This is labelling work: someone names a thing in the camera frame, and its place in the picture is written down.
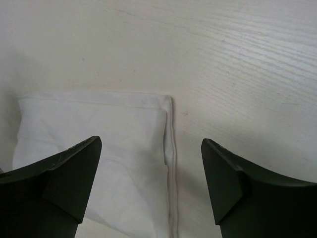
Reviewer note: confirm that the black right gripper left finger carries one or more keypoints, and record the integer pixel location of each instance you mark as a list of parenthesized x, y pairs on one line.
[(48, 198)]

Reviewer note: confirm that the white skirt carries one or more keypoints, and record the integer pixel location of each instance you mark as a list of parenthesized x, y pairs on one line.
[(134, 190)]

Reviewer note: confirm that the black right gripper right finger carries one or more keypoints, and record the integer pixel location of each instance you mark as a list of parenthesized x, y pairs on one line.
[(249, 201)]

